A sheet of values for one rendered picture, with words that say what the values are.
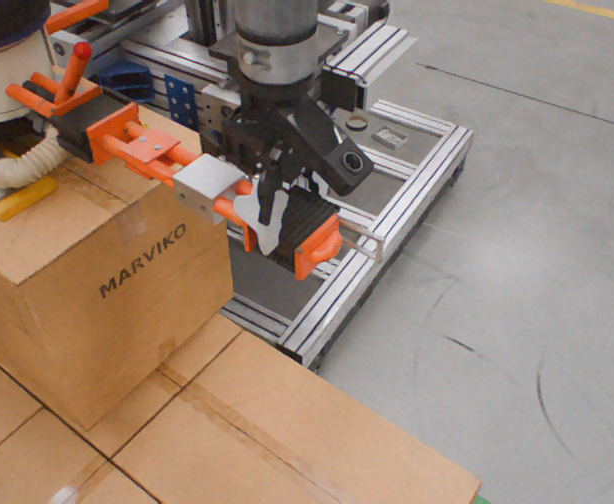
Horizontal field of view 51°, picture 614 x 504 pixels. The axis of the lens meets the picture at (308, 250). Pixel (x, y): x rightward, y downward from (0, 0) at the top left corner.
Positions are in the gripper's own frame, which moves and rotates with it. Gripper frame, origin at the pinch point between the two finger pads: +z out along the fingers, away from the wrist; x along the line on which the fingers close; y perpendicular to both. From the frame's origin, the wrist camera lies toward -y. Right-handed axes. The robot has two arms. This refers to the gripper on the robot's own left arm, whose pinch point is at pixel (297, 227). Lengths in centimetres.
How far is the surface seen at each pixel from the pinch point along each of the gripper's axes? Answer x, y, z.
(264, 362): -16, 22, 66
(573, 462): -70, -43, 120
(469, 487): -18, -26, 66
